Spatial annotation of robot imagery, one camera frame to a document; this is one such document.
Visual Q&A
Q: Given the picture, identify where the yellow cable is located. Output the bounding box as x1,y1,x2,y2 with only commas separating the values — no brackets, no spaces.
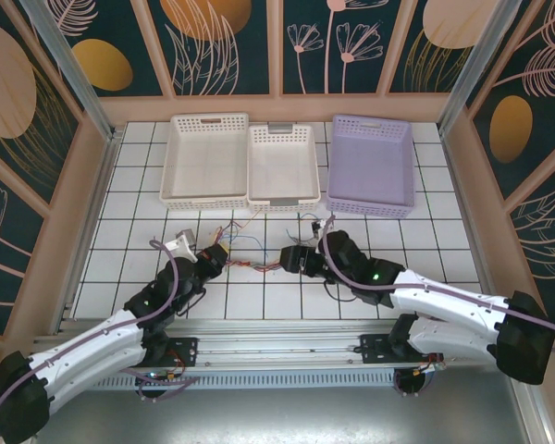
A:
212,211,326,277

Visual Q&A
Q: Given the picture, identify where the red cable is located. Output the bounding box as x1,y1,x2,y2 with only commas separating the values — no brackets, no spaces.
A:
212,211,326,277

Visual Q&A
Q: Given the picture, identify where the large white perforated basket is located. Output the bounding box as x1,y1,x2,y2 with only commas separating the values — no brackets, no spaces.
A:
159,110,252,213

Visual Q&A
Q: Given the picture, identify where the purple perforated basket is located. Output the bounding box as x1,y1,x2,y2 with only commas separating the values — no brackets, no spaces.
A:
326,114,418,218

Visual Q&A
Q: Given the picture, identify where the grey metal base sheet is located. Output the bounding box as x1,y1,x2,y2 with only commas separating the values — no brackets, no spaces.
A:
36,386,533,444

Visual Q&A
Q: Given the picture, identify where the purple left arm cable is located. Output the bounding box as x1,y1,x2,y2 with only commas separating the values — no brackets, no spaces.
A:
0,238,201,438

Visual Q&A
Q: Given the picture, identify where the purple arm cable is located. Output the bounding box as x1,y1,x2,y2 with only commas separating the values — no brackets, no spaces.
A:
317,215,555,399
0,238,201,438

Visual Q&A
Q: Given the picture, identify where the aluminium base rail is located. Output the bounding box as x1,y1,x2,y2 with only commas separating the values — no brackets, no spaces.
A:
31,318,491,371

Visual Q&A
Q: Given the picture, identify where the white basket with grey handles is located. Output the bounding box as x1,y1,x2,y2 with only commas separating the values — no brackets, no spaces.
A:
246,122,323,215

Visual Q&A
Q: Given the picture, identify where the grey slotted cable duct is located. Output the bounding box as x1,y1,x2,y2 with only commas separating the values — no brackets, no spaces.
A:
92,369,399,390

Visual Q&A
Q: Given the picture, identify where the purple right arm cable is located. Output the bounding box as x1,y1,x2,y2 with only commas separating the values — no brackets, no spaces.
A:
317,215,555,399

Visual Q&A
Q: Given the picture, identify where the aluminium frame post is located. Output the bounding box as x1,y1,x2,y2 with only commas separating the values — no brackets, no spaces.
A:
22,0,119,142
438,0,522,135

